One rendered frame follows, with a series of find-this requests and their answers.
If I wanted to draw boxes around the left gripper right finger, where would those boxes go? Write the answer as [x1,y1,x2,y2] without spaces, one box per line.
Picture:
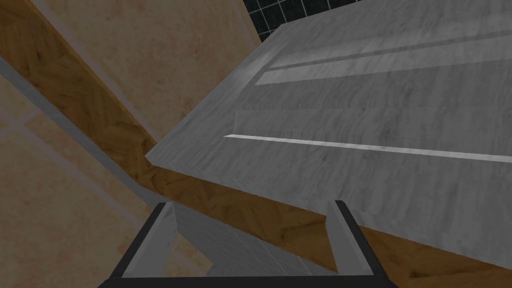
[325,199,389,277]

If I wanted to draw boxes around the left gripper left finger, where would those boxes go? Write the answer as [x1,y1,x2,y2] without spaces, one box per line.
[108,201,178,279]

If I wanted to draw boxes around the grey panelled door leaf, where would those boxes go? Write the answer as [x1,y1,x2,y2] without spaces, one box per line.
[144,0,512,268]

